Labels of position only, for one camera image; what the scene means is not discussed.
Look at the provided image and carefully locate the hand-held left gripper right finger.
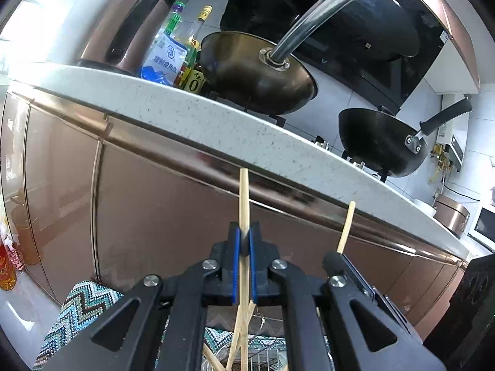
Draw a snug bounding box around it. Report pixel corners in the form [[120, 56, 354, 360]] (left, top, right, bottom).
[[247, 222, 445, 371]]

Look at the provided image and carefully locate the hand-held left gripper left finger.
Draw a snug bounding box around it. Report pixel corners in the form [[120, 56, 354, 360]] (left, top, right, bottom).
[[42, 222, 242, 371]]

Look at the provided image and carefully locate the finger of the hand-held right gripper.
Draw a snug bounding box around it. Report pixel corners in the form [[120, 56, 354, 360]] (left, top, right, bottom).
[[323, 251, 422, 344]]

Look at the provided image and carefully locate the wooden chopstick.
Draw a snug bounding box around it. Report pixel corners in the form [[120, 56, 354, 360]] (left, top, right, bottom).
[[202, 345, 224, 371], [239, 168, 251, 371], [226, 301, 256, 371], [337, 201, 355, 255]]

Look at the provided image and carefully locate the metal wire rack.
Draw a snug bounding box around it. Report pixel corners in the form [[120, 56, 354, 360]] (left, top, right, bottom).
[[205, 315, 295, 371]]

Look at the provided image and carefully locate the white microwave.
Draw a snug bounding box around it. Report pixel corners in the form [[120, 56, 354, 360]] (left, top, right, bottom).
[[470, 205, 495, 250]]

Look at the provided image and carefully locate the brown base cabinet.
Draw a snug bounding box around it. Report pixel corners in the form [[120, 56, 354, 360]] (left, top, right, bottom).
[[0, 89, 465, 333]]

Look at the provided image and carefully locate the brown rice cooker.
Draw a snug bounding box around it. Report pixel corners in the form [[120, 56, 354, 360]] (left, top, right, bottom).
[[433, 195, 470, 236]]

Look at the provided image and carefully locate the gas stove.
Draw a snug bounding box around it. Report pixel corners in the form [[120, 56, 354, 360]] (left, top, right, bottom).
[[205, 89, 387, 182]]

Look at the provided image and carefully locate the black wok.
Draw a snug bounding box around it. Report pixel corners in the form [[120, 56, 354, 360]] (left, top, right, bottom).
[[338, 96, 473, 178]]

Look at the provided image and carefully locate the white water heater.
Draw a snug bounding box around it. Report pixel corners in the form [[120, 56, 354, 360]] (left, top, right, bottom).
[[437, 124, 465, 171]]

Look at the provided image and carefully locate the chevron patterned mat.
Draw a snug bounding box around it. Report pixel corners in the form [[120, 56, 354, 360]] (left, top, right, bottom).
[[33, 280, 287, 371]]

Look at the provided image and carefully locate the bronze wok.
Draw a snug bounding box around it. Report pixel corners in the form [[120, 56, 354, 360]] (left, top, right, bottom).
[[199, 0, 366, 116]]

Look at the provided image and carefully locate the dark soy sauce bottle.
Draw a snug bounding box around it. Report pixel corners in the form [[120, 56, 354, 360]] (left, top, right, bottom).
[[180, 39, 209, 93]]

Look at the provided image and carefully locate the blue white salt bag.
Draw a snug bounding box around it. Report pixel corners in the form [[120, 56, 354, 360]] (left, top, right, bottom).
[[141, 33, 190, 86]]

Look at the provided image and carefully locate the orange oil bottle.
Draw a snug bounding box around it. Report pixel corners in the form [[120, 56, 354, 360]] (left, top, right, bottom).
[[0, 236, 18, 290]]

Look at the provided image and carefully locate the black range hood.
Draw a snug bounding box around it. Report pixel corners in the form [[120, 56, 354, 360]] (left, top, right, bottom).
[[220, 0, 445, 113]]

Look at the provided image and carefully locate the yellow cap oil bottle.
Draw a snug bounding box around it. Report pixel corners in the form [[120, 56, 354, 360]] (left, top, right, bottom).
[[186, 6, 213, 49]]

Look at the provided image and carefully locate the green cap bottle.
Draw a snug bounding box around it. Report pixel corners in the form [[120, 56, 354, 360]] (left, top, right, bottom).
[[164, 2, 186, 39]]

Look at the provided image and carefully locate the brown black kitchen appliance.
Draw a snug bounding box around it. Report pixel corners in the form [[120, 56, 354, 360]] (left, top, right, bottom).
[[77, 0, 186, 76]]

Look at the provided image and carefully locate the brown upper cabinet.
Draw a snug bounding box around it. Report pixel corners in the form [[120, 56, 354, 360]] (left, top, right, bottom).
[[421, 0, 482, 93]]

